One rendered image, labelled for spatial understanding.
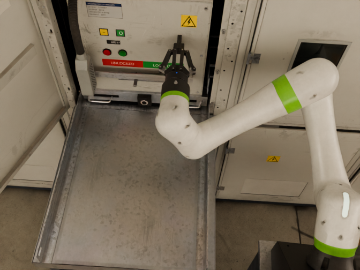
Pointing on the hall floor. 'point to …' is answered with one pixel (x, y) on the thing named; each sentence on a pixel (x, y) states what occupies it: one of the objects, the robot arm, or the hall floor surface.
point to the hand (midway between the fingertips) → (179, 44)
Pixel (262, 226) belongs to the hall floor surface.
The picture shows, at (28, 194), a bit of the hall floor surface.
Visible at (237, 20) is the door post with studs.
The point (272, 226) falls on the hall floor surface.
